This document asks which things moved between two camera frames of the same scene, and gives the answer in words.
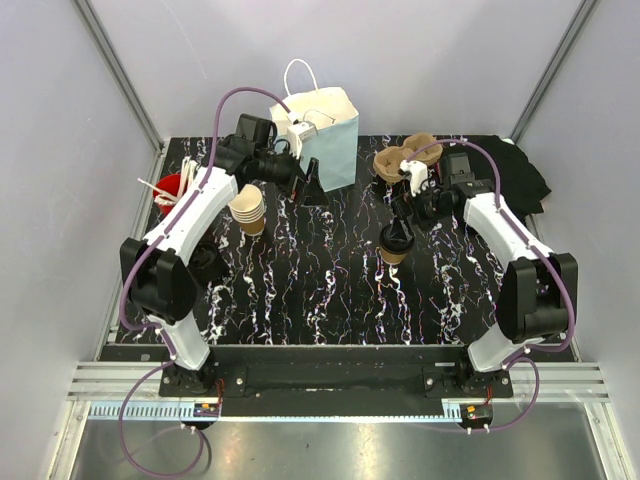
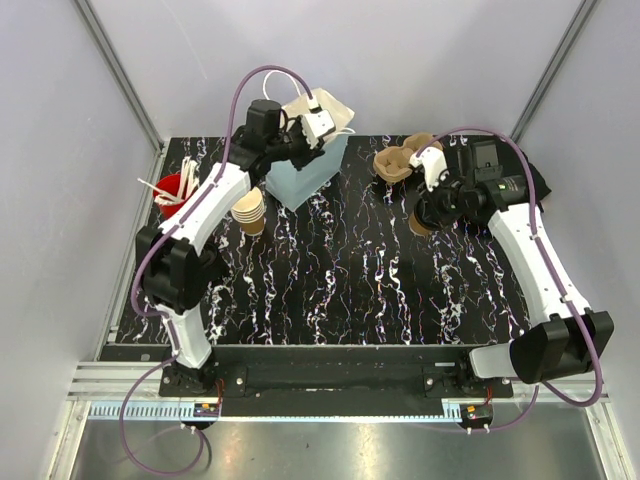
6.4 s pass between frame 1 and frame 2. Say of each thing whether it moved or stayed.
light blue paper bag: moved
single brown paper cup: moved
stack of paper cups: stayed
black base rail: stayed
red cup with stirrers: stayed
